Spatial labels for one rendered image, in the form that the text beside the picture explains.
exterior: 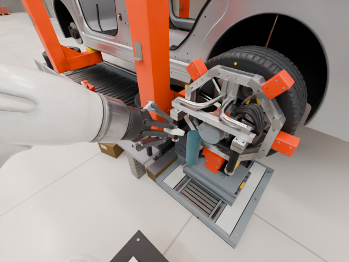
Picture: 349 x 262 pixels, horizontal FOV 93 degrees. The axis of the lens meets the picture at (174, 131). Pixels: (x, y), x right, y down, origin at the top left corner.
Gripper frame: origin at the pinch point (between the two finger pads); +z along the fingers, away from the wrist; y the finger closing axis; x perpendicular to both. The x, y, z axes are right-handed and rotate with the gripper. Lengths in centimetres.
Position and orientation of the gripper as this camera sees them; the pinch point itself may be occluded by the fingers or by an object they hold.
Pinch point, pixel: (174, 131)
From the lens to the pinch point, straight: 50.7
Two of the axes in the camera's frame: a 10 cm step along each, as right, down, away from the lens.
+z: 5.8, 1.0, 8.1
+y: -3.5, 9.3, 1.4
